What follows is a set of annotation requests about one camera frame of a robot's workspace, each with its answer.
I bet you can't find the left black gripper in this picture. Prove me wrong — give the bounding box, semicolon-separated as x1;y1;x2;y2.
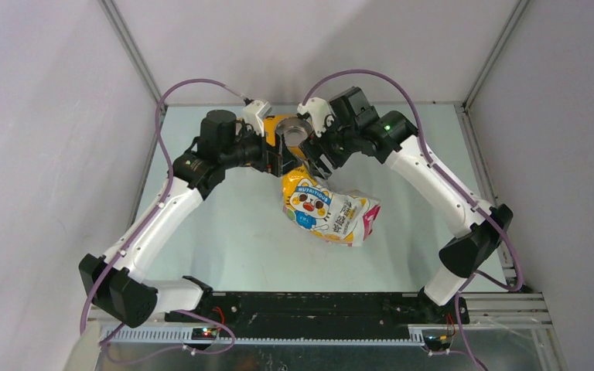
220;121;302;178

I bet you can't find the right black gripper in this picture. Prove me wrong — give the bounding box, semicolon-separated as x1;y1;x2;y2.
299;113;360;180

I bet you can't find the yellow double pet bowl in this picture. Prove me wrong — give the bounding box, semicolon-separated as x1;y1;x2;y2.
264;114;313;161

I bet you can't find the pet food bag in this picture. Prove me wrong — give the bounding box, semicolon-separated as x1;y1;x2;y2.
282;166;381;247

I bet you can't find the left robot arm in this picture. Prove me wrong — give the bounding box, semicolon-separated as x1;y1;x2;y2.
78;110;302;328

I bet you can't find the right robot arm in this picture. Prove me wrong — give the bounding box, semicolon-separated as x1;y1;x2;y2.
297;87;513;323

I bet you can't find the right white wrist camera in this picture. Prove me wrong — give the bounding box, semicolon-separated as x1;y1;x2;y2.
297;97;333;138

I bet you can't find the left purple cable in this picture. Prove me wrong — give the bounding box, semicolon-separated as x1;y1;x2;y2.
79;78;249;366

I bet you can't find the purple cable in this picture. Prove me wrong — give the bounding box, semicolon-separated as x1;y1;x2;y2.
79;78;249;366
302;69;525;371

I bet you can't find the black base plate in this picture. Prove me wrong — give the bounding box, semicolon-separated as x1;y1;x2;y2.
166;291;469;342

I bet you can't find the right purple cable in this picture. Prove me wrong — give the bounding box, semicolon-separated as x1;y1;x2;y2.
302;69;525;371

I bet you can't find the aluminium frame rail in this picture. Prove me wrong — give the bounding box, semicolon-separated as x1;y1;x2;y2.
87;291;555;349

